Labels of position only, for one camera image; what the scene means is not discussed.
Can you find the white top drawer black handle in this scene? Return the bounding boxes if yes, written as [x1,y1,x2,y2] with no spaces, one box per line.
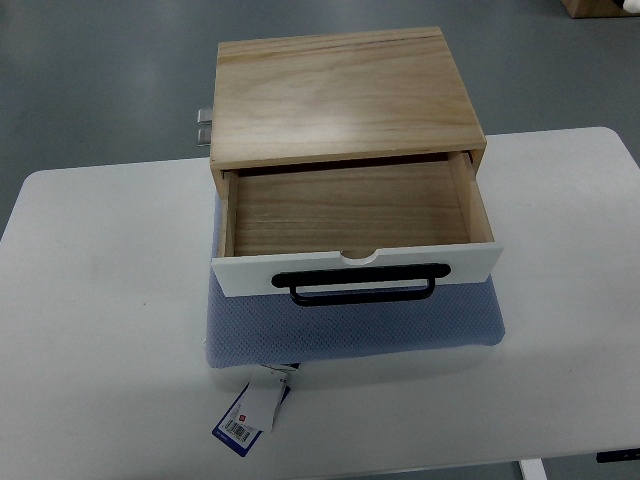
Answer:
[211,151,503,306]

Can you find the wooden drawer cabinet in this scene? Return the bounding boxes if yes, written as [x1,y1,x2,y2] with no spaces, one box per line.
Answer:
[208,26,488,196]

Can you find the blue mesh cushion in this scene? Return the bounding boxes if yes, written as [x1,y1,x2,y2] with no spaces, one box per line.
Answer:
[203,193,507,371]

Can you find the blue white product tag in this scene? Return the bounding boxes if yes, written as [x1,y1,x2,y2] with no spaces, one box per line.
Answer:
[212,363,300,457]

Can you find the white table leg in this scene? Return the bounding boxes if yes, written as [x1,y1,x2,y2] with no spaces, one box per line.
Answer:
[518,459,548,480]

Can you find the black table control panel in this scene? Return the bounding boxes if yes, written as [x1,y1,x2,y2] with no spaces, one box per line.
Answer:
[596,448,640,464]

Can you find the metal table bracket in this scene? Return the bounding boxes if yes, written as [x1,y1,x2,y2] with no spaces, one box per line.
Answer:
[196,107,213,147]

